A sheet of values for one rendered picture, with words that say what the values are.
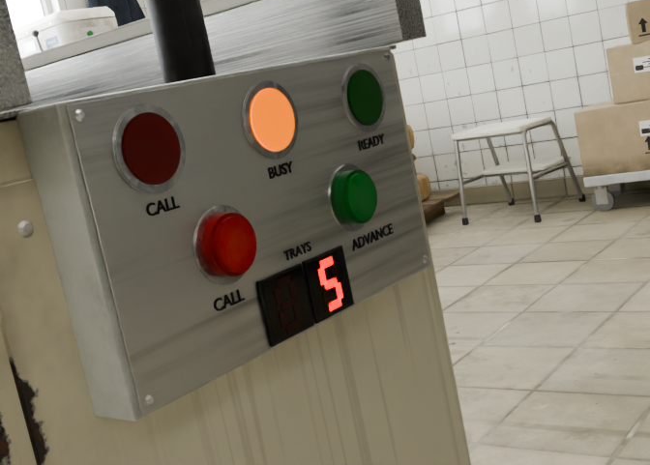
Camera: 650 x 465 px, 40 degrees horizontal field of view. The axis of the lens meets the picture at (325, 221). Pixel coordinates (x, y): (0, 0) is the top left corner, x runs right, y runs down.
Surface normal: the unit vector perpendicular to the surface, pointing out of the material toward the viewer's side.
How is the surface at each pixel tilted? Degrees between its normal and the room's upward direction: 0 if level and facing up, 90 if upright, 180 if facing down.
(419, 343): 90
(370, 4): 90
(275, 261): 90
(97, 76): 90
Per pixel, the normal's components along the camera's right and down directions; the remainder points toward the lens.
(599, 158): -0.55, 0.26
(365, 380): 0.76, -0.06
